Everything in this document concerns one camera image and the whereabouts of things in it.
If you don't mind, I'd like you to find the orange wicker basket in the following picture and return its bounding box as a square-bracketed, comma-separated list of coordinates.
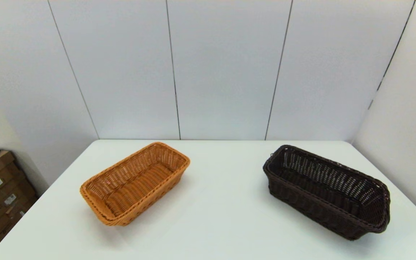
[79, 142, 191, 227]

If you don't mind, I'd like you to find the dark brown wicker basket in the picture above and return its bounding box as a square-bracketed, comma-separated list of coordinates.
[263, 144, 391, 241]

